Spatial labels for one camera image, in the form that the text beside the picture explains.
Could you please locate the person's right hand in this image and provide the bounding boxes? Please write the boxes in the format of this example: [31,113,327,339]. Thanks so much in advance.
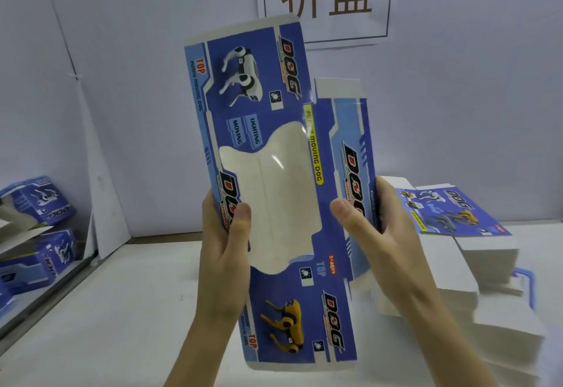
[329,177,438,319]

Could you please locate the person's left hand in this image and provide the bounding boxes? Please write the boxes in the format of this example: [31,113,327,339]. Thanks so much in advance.
[195,189,253,328]

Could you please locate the blue dog-print cardboard box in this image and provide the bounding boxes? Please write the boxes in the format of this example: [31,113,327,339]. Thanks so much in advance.
[183,14,381,372]

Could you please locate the stack of boxes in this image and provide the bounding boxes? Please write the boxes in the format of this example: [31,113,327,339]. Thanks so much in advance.
[368,175,547,385]

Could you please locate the pile of blue boxes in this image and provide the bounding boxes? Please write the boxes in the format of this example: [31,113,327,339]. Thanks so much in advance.
[0,175,80,313]

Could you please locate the person's right forearm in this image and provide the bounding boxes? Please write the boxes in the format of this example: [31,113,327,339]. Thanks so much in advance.
[400,293,500,387]

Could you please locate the person's left forearm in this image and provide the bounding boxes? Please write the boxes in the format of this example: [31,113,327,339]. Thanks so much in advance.
[164,312,243,387]

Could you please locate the white paper wall sign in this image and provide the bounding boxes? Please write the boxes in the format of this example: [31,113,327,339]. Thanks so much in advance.
[254,0,397,51]

